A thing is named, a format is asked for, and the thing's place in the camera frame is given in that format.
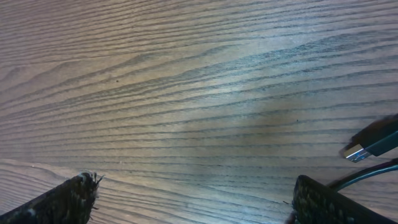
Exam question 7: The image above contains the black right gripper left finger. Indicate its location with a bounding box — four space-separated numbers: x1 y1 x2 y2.
1 172 103 224

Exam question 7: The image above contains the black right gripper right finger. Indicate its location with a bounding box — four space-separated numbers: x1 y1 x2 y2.
291 175 397 224

